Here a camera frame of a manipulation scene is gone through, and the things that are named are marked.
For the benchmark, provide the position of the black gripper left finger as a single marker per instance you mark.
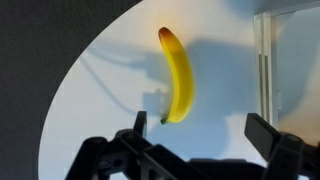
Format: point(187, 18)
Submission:
point(140, 125)

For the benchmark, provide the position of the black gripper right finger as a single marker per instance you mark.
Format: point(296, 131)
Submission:
point(261, 135)

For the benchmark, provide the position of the yellow banana plush toy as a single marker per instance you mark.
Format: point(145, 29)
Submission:
point(183, 80)

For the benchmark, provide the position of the light wooden tray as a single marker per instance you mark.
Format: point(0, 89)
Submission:
point(287, 49)

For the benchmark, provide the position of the round white table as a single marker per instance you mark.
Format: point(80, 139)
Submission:
point(124, 71)

